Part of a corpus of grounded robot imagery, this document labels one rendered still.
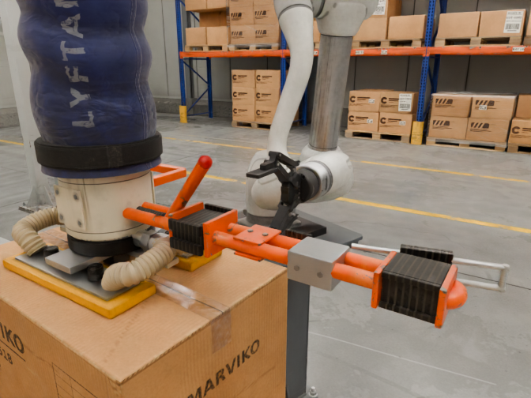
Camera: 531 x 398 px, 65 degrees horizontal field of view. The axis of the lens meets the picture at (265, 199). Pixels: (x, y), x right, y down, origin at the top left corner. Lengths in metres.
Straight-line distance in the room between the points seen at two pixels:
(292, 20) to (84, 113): 0.69
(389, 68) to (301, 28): 8.07
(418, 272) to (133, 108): 0.53
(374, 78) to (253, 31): 2.69
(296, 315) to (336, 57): 0.94
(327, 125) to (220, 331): 0.88
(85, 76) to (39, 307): 0.40
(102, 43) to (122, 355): 0.48
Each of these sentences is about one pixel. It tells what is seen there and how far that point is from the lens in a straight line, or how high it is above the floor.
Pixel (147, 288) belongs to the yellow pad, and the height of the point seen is 0.96.
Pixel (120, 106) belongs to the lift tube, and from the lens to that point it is 0.76.
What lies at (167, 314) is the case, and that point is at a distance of 0.73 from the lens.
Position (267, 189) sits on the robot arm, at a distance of 1.13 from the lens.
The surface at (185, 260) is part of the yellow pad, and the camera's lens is 0.86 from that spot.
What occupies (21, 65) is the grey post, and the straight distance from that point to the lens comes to 4.39.
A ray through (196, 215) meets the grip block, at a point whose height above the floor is 1.09.
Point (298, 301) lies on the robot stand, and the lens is 1.62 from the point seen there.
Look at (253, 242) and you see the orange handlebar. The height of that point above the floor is 1.09.
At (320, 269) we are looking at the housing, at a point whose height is 1.08.
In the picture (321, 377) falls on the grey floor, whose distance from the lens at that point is 2.05.
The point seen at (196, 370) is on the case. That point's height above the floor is 0.87.
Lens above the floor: 1.34
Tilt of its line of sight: 18 degrees down
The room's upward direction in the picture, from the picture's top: straight up
